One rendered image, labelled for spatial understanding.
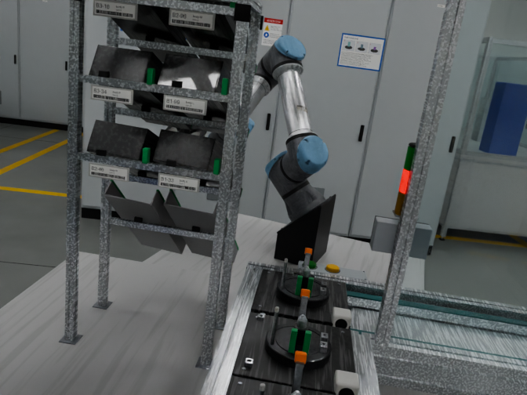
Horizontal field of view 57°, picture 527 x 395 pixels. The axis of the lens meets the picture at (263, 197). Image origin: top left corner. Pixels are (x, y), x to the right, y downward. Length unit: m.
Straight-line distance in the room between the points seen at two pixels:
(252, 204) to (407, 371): 3.20
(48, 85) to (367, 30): 5.83
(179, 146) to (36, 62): 7.74
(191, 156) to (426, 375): 0.72
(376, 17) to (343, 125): 0.89
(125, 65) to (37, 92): 7.73
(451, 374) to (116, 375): 0.74
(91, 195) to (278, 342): 3.56
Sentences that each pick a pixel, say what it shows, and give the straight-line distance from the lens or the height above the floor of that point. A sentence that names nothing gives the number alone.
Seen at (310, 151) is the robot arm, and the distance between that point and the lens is 1.63.
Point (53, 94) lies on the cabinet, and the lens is 8.69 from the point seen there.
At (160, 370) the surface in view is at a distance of 1.16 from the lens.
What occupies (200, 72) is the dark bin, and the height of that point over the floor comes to 1.50.
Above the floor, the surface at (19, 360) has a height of 0.86.
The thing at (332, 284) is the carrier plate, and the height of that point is 0.97.
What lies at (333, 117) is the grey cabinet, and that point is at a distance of 4.16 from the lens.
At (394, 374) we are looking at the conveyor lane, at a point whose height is 0.89.
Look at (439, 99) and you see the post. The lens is 1.02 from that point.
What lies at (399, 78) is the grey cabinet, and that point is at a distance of 4.26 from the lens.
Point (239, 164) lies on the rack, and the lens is 1.15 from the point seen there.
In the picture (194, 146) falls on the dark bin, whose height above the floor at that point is 1.35.
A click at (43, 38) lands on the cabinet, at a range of 8.70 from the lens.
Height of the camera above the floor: 1.55
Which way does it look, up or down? 16 degrees down
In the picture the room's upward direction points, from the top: 8 degrees clockwise
